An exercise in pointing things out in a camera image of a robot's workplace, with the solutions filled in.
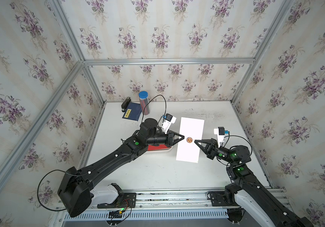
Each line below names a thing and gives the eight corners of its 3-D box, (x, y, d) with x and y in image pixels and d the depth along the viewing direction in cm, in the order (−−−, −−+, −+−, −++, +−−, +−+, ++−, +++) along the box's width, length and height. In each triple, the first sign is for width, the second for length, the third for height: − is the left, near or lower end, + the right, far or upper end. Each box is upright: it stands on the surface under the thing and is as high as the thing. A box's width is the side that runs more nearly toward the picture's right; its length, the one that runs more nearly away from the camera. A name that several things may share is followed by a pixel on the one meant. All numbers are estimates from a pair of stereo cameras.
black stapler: (121, 111, 117) (120, 106, 112) (127, 100, 125) (126, 95, 120) (125, 112, 116) (123, 107, 112) (130, 101, 125) (129, 96, 120)
